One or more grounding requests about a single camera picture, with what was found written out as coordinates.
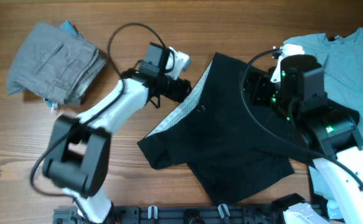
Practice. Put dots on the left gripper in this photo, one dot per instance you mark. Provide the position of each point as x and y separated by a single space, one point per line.
179 88

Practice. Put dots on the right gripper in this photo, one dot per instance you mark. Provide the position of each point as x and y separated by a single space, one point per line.
260 84

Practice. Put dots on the black shorts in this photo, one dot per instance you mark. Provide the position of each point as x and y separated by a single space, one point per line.
234 153

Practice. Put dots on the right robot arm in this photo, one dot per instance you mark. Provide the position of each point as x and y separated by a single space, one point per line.
334 143

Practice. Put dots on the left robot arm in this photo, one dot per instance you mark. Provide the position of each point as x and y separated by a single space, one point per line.
78 155

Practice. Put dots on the light blue t-shirt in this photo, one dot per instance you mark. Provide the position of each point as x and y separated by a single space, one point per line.
342 59

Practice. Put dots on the folded grey trousers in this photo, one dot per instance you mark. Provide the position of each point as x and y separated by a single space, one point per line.
55 65

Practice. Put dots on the folded blue garment under trousers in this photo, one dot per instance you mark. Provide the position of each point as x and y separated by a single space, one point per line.
69 28

